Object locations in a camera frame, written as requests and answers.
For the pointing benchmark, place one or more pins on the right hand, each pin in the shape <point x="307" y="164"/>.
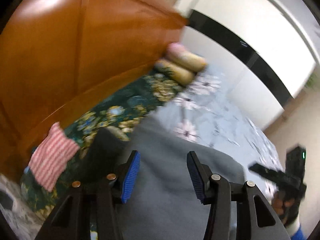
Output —
<point x="281" y="206"/>

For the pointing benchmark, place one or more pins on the light blue floral quilt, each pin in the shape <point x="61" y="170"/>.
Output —
<point x="202" y="113"/>

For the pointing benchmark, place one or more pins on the pink white striped towel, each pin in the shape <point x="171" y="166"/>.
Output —
<point x="50" y="158"/>

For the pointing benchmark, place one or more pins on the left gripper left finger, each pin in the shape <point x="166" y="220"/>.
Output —
<point x="71" y="217"/>

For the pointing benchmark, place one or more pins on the lower rolled yellow pillow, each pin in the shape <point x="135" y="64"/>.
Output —
<point x="179" y="74"/>

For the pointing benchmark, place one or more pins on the rolled yellow pillow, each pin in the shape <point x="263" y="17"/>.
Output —
<point x="180" y="55"/>
<point x="179" y="74"/>

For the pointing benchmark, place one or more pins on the white black wardrobe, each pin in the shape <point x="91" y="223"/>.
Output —
<point x="266" y="48"/>

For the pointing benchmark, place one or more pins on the upper rolled yellow pillow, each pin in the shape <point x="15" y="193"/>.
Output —
<point x="180" y="55"/>

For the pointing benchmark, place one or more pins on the grey knit sweater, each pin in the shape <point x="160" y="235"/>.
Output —
<point x="163" y="204"/>

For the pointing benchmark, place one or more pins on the grey floral bedside cloth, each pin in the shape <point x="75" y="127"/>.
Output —
<point x="24" y="223"/>

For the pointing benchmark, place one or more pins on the teal floral bed sheet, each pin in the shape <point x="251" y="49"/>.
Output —
<point x="119" y="114"/>

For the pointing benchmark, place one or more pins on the orange wooden headboard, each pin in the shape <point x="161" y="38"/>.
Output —
<point x="60" y="58"/>

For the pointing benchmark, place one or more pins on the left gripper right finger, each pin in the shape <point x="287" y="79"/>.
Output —
<point x="255" y="218"/>

